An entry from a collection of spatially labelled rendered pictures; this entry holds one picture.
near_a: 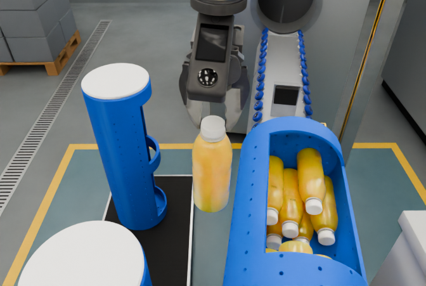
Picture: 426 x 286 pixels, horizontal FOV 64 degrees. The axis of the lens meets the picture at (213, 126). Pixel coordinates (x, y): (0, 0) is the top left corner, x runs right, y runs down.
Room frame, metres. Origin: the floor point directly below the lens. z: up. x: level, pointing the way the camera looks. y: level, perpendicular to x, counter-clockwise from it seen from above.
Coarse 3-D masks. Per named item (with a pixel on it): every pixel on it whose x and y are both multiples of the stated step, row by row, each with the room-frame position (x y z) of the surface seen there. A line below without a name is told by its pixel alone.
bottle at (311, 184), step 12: (300, 156) 0.68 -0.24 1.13; (312, 156) 0.66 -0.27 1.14; (300, 168) 0.63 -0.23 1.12; (312, 168) 0.62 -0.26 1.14; (300, 180) 0.59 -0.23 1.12; (312, 180) 0.58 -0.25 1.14; (324, 180) 0.59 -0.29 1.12; (300, 192) 0.56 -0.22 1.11; (312, 192) 0.55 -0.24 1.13; (324, 192) 0.55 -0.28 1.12
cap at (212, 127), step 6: (204, 120) 0.42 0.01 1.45; (210, 120) 0.42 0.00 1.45; (216, 120) 0.42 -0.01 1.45; (222, 120) 0.42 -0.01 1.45; (204, 126) 0.41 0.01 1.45; (210, 126) 0.41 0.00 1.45; (216, 126) 0.41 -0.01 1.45; (222, 126) 0.41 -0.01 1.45; (204, 132) 0.40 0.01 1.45; (210, 132) 0.40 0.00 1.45; (216, 132) 0.40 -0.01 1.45; (222, 132) 0.40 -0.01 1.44; (210, 138) 0.40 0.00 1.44; (216, 138) 0.40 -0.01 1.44
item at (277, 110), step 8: (280, 88) 1.10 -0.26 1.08; (288, 88) 1.10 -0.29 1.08; (296, 88) 1.10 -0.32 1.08; (280, 96) 1.10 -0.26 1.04; (288, 96) 1.09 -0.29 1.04; (296, 96) 1.09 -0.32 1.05; (272, 104) 1.12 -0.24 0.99; (280, 104) 1.10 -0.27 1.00; (288, 104) 1.09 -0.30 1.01; (296, 104) 1.10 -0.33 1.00; (272, 112) 1.12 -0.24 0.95; (280, 112) 1.11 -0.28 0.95; (288, 112) 1.11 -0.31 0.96
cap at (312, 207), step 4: (312, 200) 0.53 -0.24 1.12; (316, 200) 0.53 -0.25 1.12; (308, 204) 0.52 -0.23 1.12; (312, 204) 0.51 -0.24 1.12; (316, 204) 0.51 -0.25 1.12; (320, 204) 0.52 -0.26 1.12; (308, 208) 0.51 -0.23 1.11; (312, 208) 0.51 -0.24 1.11; (316, 208) 0.51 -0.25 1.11; (320, 208) 0.51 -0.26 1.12; (308, 212) 0.51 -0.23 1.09; (312, 212) 0.51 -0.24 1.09; (316, 212) 0.51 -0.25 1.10; (320, 212) 0.51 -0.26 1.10
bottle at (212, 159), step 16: (208, 144) 0.40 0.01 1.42; (224, 144) 0.40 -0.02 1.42; (192, 160) 0.41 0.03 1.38; (208, 160) 0.39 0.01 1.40; (224, 160) 0.39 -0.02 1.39; (208, 176) 0.38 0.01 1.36; (224, 176) 0.39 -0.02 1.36; (208, 192) 0.39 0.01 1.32; (224, 192) 0.39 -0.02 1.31; (208, 208) 0.39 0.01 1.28
